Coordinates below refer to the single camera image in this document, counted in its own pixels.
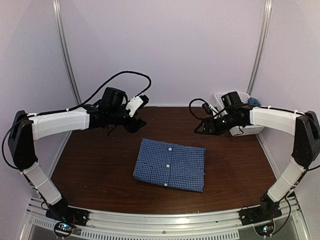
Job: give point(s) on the right aluminium frame post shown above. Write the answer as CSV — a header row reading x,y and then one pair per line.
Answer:
x,y
264,31

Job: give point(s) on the aluminium frame post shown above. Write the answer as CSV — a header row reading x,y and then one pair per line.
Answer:
x,y
264,31
64,50

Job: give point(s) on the left aluminium frame post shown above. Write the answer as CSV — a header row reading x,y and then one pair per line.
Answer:
x,y
64,50

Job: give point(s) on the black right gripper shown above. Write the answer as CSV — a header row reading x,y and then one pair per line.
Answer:
x,y
207,121

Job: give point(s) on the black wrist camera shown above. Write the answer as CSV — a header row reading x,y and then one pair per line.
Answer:
x,y
230,99
112,99

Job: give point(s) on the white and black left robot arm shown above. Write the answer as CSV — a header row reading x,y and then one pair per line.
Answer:
x,y
29,128

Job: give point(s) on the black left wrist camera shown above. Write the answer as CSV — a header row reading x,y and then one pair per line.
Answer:
x,y
112,99

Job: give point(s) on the blue grey cloth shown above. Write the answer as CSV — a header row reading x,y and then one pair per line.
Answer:
x,y
253,101

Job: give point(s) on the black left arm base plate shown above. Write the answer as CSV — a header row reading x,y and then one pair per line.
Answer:
x,y
71,215

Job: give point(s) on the blue checked shirt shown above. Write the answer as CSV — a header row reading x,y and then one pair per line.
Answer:
x,y
171,165

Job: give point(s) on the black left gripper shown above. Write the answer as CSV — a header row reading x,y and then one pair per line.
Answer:
x,y
135,126

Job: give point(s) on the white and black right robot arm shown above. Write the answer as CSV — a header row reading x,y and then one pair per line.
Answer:
x,y
291,134

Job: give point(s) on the aluminium front rail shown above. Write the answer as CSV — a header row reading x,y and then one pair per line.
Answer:
x,y
216,225

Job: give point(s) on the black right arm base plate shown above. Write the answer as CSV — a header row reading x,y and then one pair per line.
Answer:
x,y
255,214

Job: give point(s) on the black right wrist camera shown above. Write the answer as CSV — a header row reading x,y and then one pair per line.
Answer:
x,y
230,99

